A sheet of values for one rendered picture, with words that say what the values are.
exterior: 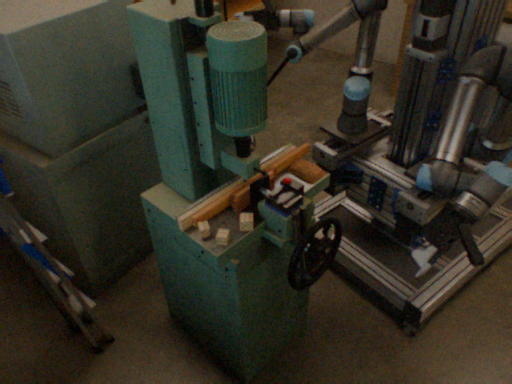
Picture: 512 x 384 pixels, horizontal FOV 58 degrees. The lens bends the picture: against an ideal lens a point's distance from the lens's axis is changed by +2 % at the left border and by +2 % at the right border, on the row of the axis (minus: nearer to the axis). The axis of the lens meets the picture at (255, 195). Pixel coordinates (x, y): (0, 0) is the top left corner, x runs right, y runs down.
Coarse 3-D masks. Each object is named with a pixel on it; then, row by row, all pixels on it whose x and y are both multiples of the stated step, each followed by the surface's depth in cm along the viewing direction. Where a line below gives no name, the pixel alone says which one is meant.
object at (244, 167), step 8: (232, 144) 165; (224, 152) 161; (232, 152) 161; (224, 160) 164; (232, 160) 160; (240, 160) 157; (248, 160) 157; (256, 160) 158; (232, 168) 162; (240, 168) 159; (248, 168) 156; (256, 168) 160; (248, 176) 158
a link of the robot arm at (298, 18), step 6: (294, 12) 204; (300, 12) 204; (306, 12) 203; (312, 12) 203; (294, 18) 204; (300, 18) 203; (306, 18) 203; (312, 18) 203; (294, 24) 205; (300, 24) 205; (306, 24) 205; (312, 24) 205; (294, 30) 208; (300, 30) 207; (306, 30) 207
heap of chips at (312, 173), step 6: (300, 162) 178; (306, 162) 177; (288, 168) 181; (294, 168) 178; (300, 168) 176; (306, 168) 175; (312, 168) 175; (318, 168) 176; (294, 174) 178; (300, 174) 176; (306, 174) 174; (312, 174) 174; (318, 174) 174; (324, 174) 177; (306, 180) 174; (312, 180) 174
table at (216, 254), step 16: (304, 192) 169; (256, 208) 163; (208, 224) 157; (224, 224) 157; (256, 224) 156; (192, 240) 153; (208, 240) 151; (240, 240) 151; (256, 240) 159; (272, 240) 157; (288, 240) 155; (208, 256) 150; (224, 256) 148
